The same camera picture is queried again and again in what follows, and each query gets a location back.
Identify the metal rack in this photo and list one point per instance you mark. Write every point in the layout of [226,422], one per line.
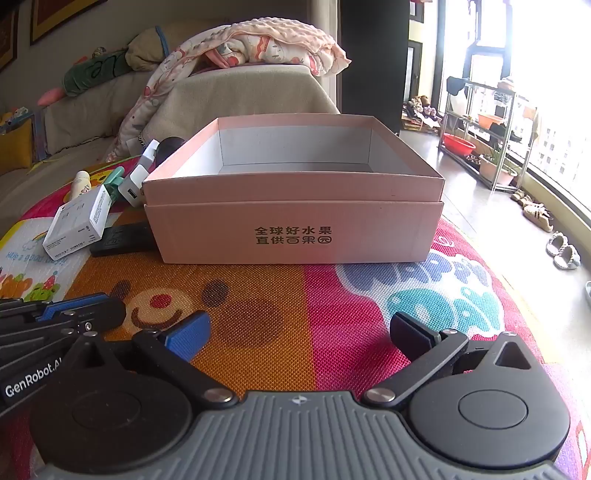
[475,84]

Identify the green plush toy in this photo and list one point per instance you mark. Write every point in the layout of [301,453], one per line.
[92,69]

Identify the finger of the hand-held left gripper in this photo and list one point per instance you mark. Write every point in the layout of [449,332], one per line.
[107,316]
[78,303]

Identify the large framed picture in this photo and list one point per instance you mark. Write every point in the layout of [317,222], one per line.
[60,14]

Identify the orange floor mat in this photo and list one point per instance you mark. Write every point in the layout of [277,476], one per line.
[55,165]

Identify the black remote control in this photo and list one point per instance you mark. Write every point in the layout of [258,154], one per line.
[120,240]

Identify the yellow cushion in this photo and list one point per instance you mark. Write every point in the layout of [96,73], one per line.
[16,147]

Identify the pink printed blanket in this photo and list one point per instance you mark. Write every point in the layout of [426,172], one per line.
[258,46]

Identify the potted plant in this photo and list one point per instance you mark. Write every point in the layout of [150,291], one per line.
[505,176]

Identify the colourful play mat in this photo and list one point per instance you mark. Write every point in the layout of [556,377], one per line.
[286,295]

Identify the beige pillow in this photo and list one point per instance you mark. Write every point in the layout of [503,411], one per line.
[145,46]

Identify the dark cloth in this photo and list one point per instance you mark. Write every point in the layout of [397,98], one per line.
[456,85]

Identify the red basin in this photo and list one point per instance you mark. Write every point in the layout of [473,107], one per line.
[459,145]

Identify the white power adapter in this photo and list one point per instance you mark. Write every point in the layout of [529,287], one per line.
[148,154]

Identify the beige covered sofa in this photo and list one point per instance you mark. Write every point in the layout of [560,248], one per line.
[258,92]

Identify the small framed picture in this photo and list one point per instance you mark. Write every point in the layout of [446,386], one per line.
[8,37]

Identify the dark tall cabinet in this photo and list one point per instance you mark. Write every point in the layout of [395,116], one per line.
[374,60]

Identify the beige slipper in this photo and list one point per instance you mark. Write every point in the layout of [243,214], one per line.
[522,198]

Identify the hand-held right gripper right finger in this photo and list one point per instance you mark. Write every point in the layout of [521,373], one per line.
[408,337]

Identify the green plastic clip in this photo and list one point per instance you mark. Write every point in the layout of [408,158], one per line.
[113,182]

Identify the pink cardboard box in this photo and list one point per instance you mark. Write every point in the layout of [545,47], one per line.
[295,217]

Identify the beige sandal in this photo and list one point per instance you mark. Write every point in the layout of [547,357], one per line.
[538,217]

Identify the cream tube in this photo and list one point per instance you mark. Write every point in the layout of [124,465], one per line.
[85,182]

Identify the white printed carton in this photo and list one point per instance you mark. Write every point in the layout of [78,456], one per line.
[67,233]
[97,207]

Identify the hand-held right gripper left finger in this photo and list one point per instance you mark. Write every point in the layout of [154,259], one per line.
[187,337]

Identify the white sandal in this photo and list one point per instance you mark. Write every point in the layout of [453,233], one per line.
[557,243]
[568,258]

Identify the white charger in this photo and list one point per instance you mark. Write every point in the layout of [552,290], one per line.
[136,182]

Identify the pile of shoes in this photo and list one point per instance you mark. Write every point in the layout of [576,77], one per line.
[422,115]

